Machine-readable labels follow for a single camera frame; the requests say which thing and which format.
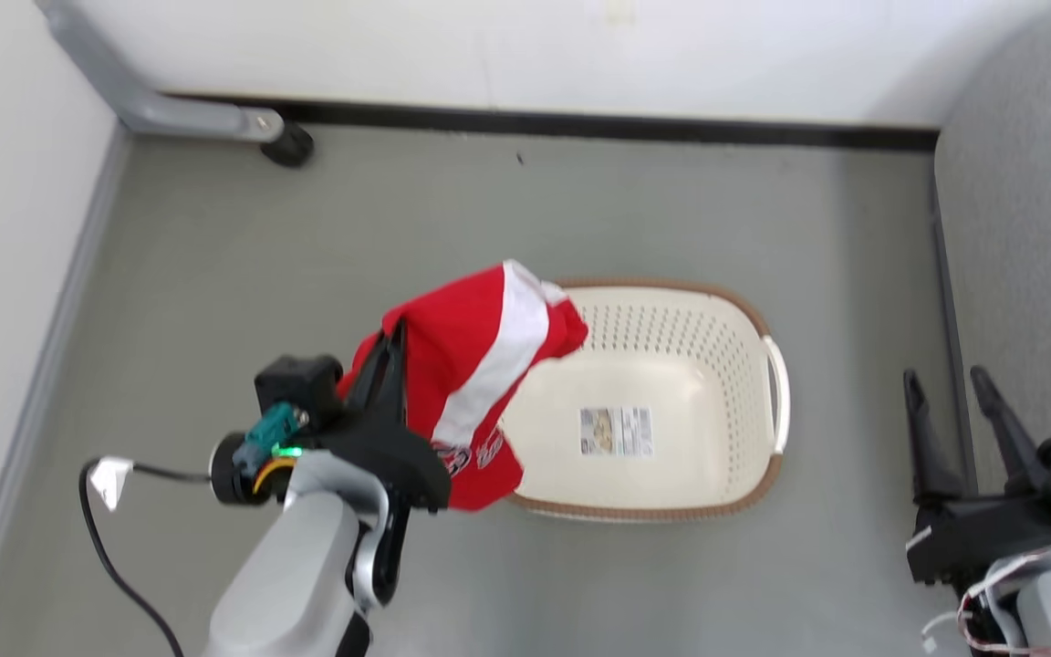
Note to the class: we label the red and white jersey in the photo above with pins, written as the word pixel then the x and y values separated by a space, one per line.
pixel 471 338

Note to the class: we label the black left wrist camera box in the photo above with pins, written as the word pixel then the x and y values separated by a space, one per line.
pixel 297 383

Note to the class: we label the printed label sticker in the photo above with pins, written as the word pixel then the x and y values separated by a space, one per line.
pixel 617 431

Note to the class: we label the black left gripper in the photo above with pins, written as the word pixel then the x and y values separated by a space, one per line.
pixel 398 461

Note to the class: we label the black caster wheel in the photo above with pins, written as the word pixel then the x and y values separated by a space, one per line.
pixel 288 146

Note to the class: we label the cream perforated laundry basket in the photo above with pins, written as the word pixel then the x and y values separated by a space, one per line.
pixel 671 383

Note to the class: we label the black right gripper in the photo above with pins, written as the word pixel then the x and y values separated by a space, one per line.
pixel 982 538

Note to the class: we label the grey metal frame leg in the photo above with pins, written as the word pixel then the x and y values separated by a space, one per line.
pixel 151 108

